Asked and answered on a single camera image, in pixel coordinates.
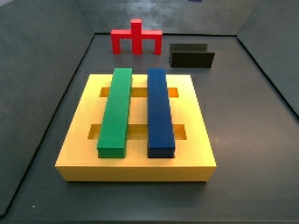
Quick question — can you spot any black angle fixture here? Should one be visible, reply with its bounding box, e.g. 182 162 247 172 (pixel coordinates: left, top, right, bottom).
170 44 215 68

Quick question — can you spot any yellow slotted board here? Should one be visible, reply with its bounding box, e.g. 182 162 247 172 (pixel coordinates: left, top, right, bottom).
55 74 217 182

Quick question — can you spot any blue bar block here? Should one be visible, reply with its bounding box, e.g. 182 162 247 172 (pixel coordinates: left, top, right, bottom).
147 68 175 158

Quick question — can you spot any green bar block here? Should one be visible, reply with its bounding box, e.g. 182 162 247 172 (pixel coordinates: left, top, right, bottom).
98 68 133 158

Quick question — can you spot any red m-shaped block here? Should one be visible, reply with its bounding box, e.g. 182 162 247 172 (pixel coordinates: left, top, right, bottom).
110 18 163 55

